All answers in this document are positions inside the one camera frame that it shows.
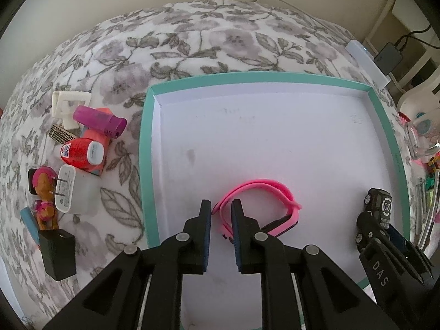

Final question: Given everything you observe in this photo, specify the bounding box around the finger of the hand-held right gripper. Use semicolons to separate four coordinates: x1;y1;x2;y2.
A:
390;229;434;282
355;211;391;255

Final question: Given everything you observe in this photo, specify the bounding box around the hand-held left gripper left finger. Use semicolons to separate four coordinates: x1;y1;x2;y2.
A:
43;199;212;330

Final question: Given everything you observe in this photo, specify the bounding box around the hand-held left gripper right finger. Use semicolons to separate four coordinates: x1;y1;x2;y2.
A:
230;199;401;330

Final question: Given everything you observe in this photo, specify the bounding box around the black toy car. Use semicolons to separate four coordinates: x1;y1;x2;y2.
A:
365;187;393;229

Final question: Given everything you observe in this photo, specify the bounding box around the pink watch band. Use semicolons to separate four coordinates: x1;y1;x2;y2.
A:
212;178;303;240

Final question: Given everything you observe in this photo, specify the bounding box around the teal and white cardboard box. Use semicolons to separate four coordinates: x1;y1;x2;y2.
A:
138;71;412;330

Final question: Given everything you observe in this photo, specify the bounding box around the brown toy dog pink hat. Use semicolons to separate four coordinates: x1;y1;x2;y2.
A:
29;167;60;231

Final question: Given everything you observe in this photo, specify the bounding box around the clear glass cup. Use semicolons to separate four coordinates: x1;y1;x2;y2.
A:
404;110;440;161

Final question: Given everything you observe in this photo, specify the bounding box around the white plug charger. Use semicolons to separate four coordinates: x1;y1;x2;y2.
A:
55;164;100;216

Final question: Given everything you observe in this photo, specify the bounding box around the black charger block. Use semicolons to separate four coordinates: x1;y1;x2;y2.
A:
38;229;76;282

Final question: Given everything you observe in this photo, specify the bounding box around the red bottle with white cap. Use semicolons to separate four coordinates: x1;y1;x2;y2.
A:
60;137;105;171

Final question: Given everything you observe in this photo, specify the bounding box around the purple lighter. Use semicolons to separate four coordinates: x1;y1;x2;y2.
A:
73;105;127;140

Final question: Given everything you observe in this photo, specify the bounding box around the white oblong device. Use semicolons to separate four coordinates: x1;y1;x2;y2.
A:
345;39;392;89

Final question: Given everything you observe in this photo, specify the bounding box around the black power adapter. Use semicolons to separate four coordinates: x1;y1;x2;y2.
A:
374;42;405;75

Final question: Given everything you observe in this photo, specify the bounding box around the gold patterned lighter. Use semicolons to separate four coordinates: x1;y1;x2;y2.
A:
48;122;78;145

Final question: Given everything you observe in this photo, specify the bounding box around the white plastic clip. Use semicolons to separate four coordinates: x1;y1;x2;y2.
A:
51;91;92;130

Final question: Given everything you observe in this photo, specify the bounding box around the floral grey and white blanket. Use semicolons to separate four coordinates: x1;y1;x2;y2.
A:
0;0;413;330

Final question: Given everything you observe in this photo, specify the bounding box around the white shelf unit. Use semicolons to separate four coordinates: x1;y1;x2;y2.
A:
362;0;440;93

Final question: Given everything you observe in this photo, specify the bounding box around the black cable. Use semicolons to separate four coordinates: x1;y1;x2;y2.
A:
395;23;440;48

